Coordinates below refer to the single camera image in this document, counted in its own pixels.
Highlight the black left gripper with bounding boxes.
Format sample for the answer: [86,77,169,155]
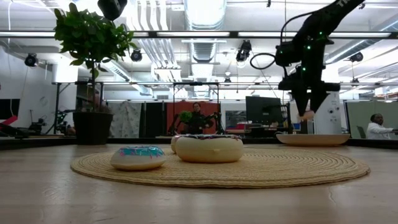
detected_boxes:
[97,0,128,21]

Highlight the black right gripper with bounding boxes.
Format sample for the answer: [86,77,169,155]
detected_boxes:
[279,63,341,118]

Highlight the large chocolate frosted donut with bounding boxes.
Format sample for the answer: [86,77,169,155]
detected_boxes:
[175,134,244,164]

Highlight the large pink frosted donut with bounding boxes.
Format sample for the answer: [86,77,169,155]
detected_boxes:
[170,134,183,154]

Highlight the small blue frosted donut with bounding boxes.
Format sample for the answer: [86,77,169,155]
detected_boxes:
[109,145,167,171]

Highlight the white cylindrical column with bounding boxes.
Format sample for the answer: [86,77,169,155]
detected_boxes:
[312,90,342,135]

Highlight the green leafy plant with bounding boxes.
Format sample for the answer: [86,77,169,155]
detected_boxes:
[53,2,139,113]

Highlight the beige round plate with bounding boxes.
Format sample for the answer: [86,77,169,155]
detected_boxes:
[275,133,351,147]

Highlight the black computer monitor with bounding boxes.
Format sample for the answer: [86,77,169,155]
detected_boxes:
[245,95,282,126]

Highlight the person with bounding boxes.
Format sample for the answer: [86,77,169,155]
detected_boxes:
[186,101,215,135]
[366,113,398,140]

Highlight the round woven straw placemat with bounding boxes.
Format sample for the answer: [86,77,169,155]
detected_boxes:
[70,146,371,189]

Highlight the grey patterned curtain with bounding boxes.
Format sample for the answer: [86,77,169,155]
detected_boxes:
[107,101,144,139]

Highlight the orange background panel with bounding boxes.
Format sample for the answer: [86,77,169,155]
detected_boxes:
[166,101,221,135]

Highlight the black background panel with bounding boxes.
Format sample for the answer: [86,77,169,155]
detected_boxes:
[143,101,167,138]

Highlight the black plant pot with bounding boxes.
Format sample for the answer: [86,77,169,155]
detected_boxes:
[72,111,114,146]

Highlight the small background green plant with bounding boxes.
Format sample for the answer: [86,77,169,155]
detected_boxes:
[178,111,193,124]

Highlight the red background object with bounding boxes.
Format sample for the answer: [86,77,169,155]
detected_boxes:
[0,114,19,130]

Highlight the black overhead frame beam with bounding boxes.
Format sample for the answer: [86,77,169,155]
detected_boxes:
[0,30,398,39]

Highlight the grey green partition wall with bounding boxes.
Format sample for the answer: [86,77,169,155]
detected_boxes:
[343,100,398,140]

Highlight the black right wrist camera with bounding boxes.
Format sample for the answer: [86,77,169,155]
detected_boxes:
[275,42,296,68]

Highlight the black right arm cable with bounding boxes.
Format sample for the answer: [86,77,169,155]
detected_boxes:
[249,11,312,71]

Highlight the silver ventilation duct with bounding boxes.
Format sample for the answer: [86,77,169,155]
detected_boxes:
[183,0,228,63]

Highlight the black wall screen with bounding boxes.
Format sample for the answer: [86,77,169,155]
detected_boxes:
[0,98,21,121]

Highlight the black aluminium table frame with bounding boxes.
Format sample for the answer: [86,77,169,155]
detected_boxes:
[0,135,398,151]

